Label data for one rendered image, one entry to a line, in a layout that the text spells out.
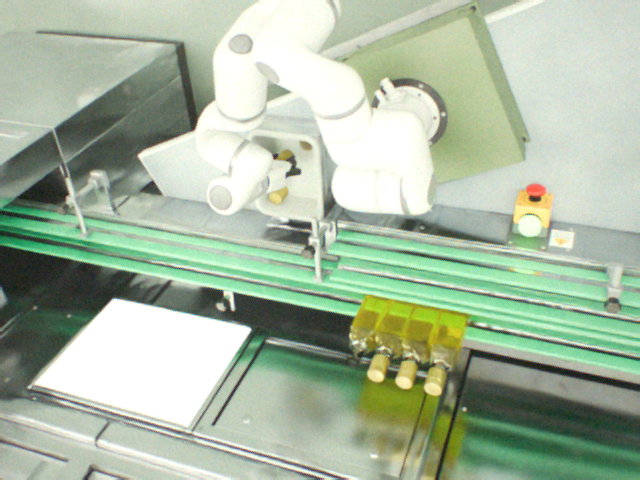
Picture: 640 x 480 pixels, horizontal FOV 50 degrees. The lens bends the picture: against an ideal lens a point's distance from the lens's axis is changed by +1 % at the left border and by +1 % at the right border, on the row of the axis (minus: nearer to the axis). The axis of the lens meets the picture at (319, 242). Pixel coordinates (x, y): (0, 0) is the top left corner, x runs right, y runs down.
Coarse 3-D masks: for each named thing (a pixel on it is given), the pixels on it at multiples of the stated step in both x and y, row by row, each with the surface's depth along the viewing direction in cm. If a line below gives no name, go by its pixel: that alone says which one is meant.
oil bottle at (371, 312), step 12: (372, 300) 151; (384, 300) 151; (360, 312) 148; (372, 312) 148; (384, 312) 149; (360, 324) 145; (372, 324) 145; (360, 336) 143; (372, 336) 143; (372, 348) 145
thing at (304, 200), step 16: (272, 144) 162; (288, 144) 161; (304, 160) 162; (320, 160) 152; (304, 176) 164; (320, 176) 154; (304, 192) 167; (320, 192) 157; (272, 208) 166; (288, 208) 165; (304, 208) 165; (320, 208) 159
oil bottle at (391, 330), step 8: (392, 304) 150; (400, 304) 150; (408, 304) 149; (416, 304) 151; (392, 312) 148; (400, 312) 147; (408, 312) 147; (384, 320) 146; (392, 320) 146; (400, 320) 145; (408, 320) 146; (384, 328) 144; (392, 328) 144; (400, 328) 143; (376, 336) 143; (384, 336) 142; (392, 336) 142; (400, 336) 142; (376, 344) 142; (384, 344) 141; (392, 344) 141; (400, 344) 142; (376, 352) 144; (392, 352) 141; (400, 352) 143
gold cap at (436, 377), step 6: (432, 372) 135; (438, 372) 134; (444, 372) 135; (426, 378) 135; (432, 378) 133; (438, 378) 133; (444, 378) 135; (426, 384) 133; (432, 384) 132; (438, 384) 132; (426, 390) 134; (432, 390) 133; (438, 390) 133
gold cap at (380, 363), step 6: (378, 354) 139; (372, 360) 139; (378, 360) 138; (384, 360) 138; (372, 366) 137; (378, 366) 137; (384, 366) 137; (372, 372) 137; (378, 372) 136; (384, 372) 137; (372, 378) 138; (378, 378) 137
